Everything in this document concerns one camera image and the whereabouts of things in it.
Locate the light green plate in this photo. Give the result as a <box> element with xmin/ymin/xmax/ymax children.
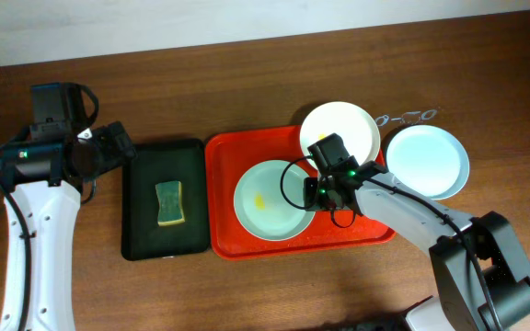
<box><xmin>234</xmin><ymin>160</ymin><xmax>315</xmax><ymax>241</ymax></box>

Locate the green and yellow sponge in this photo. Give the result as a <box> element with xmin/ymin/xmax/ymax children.
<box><xmin>155</xmin><ymin>181</ymin><xmax>185</xmax><ymax>226</ymax></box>

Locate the light blue plate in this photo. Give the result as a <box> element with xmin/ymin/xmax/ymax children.
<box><xmin>385</xmin><ymin>125</ymin><xmax>470</xmax><ymax>200</ymax></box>

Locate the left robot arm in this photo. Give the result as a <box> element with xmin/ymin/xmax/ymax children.
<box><xmin>0</xmin><ymin>83</ymin><xmax>136</xmax><ymax>330</ymax></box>

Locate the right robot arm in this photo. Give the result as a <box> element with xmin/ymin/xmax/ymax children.
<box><xmin>304</xmin><ymin>133</ymin><xmax>530</xmax><ymax>331</ymax></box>

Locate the black plastic tray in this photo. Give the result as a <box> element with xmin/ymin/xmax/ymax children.
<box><xmin>121</xmin><ymin>139</ymin><xmax>211</xmax><ymax>261</ymax></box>

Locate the red plastic tray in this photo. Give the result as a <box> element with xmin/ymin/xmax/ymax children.
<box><xmin>205</xmin><ymin>125</ymin><xmax>396</xmax><ymax>260</ymax></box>

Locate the white plate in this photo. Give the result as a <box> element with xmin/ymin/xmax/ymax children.
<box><xmin>299</xmin><ymin>101</ymin><xmax>381</xmax><ymax>165</ymax></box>

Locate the yellow stain on green plate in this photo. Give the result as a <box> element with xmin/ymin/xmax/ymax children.
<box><xmin>254</xmin><ymin>193</ymin><xmax>266</xmax><ymax>210</ymax></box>

